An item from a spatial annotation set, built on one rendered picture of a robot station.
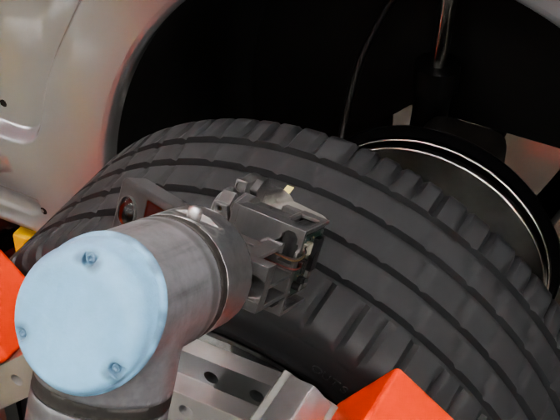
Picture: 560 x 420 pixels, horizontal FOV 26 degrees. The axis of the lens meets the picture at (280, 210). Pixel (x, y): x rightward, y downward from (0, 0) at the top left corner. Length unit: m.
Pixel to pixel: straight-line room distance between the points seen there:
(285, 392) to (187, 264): 0.27
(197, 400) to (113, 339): 0.30
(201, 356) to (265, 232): 0.17
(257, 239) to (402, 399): 0.17
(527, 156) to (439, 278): 2.06
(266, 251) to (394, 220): 0.24
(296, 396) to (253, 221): 0.17
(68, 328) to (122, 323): 0.04
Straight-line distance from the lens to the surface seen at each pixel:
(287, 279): 0.91
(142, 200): 0.95
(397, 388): 0.96
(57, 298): 0.73
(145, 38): 1.41
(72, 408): 0.75
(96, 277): 0.72
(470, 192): 1.44
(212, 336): 1.08
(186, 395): 1.01
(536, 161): 3.12
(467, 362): 1.06
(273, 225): 0.91
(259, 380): 1.02
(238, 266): 0.83
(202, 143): 1.19
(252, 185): 0.96
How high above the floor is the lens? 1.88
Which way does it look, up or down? 40 degrees down
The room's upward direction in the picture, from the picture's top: straight up
